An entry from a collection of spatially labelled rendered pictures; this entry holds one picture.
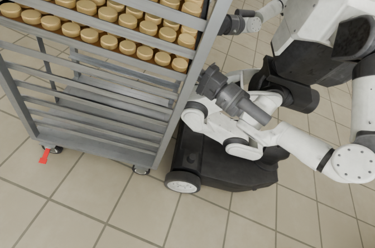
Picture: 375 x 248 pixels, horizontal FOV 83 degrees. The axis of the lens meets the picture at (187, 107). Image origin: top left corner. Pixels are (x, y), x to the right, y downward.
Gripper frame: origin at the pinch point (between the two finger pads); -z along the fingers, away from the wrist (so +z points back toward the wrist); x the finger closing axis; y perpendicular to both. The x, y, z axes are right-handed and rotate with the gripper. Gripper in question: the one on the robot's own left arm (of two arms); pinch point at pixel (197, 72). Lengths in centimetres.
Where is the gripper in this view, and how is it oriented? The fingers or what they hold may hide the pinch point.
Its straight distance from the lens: 69.9
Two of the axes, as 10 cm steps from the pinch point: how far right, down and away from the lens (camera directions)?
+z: 7.6, 6.2, -2.1
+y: -5.9, 5.1, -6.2
